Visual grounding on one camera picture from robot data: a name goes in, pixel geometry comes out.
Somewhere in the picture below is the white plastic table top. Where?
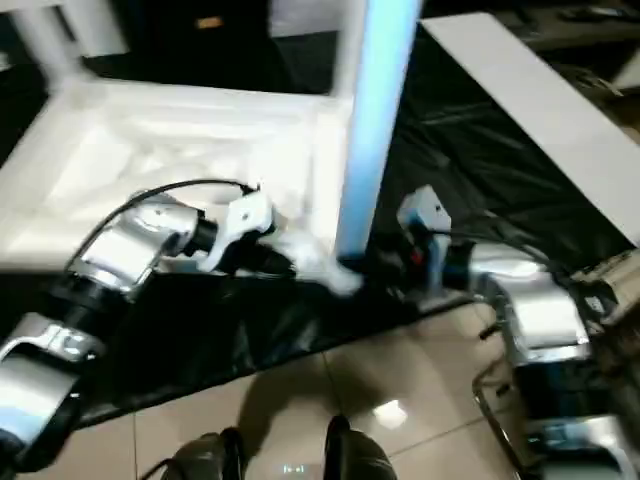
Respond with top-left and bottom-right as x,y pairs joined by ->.
0,79 -> 366,296

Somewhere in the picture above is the black box white label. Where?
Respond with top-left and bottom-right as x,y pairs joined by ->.
579,289 -> 621,321

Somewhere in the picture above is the dark right robot foot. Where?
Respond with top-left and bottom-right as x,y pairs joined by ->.
324,414 -> 396,480

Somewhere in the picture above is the dark robot foot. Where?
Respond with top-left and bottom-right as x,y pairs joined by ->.
169,427 -> 246,480
324,414 -> 396,480

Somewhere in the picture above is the white flat board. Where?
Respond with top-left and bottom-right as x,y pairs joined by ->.
417,12 -> 640,246

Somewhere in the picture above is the dark left robot foot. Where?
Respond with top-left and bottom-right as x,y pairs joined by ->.
169,427 -> 246,480

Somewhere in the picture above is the black cabinet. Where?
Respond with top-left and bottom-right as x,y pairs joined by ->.
124,0 -> 276,91

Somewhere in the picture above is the grey cushion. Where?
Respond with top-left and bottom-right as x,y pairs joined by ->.
269,0 -> 346,36

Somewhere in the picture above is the white glass-door cabinet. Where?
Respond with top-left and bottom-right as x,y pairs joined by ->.
0,0 -> 131,61

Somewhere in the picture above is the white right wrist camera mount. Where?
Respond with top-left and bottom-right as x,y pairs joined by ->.
397,184 -> 454,294

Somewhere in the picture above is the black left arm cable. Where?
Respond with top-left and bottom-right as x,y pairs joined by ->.
64,179 -> 264,281

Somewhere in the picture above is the chrome metal floor frame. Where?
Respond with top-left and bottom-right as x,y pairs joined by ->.
472,364 -> 531,471

